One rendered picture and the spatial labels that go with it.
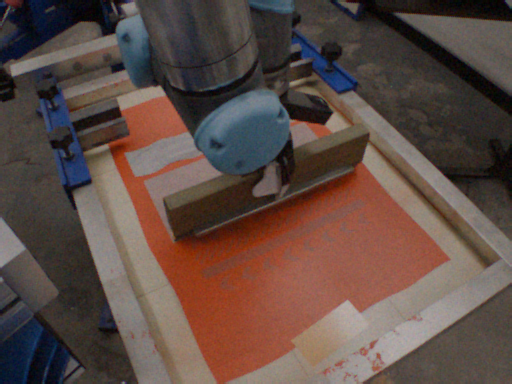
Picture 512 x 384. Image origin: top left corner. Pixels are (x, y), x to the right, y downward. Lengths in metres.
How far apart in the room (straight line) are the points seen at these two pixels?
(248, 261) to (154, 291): 0.15
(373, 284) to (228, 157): 0.40
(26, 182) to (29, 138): 0.34
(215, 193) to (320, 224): 0.19
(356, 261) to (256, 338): 0.20
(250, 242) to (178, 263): 0.12
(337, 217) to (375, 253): 0.09
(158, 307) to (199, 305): 0.06
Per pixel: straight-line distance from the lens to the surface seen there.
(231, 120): 0.32
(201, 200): 0.63
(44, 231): 2.09
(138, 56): 0.43
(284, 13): 0.48
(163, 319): 0.64
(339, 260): 0.69
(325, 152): 0.70
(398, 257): 0.71
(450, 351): 1.77
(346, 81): 0.94
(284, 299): 0.65
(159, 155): 0.83
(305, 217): 0.73
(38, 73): 1.02
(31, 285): 0.47
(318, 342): 0.62
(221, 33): 0.29
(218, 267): 0.67
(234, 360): 0.61
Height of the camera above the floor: 1.53
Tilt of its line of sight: 49 degrees down
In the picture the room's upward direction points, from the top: straight up
